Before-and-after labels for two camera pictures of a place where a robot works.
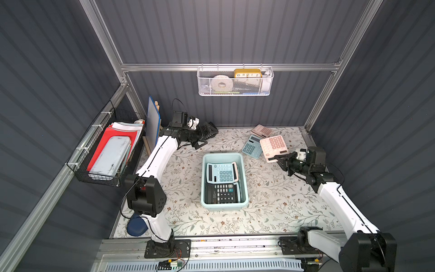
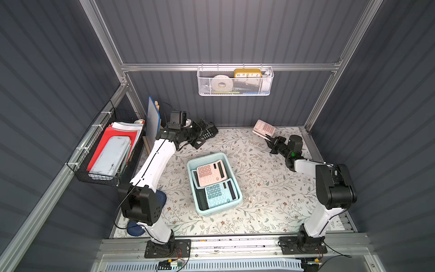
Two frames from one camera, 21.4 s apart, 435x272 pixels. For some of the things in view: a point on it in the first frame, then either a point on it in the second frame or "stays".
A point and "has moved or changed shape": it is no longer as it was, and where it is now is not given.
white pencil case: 111,156 stays
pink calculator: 272,147 has moved or changed shape
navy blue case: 136,226 stays
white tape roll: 221,83 stays
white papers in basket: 137,126 stays
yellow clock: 247,73 stays
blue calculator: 252,147 -> 221,192
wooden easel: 144,138 stays
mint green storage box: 225,185 -> 195,163
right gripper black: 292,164 -> 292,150
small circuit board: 167,264 stays
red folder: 111,133 stays
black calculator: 221,193 -> 202,199
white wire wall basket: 235,80 stays
